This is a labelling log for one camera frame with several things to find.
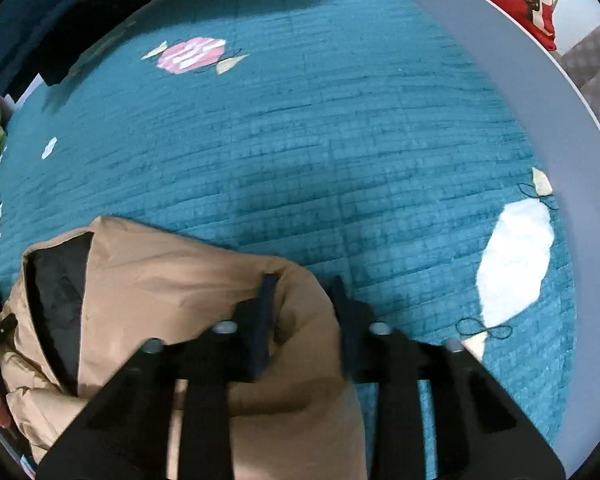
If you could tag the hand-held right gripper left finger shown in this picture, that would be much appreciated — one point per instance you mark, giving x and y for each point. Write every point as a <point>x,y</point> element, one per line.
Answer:
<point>264,330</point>

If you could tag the teal candy-print bedspread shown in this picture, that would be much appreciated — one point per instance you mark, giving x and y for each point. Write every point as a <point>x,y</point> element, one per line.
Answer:
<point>305,160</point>

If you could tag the tan padded jacket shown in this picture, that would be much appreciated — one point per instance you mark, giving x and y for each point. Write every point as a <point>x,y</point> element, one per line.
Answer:
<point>180,285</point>

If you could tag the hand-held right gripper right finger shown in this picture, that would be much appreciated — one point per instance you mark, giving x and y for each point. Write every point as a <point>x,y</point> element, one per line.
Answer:
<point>350,345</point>

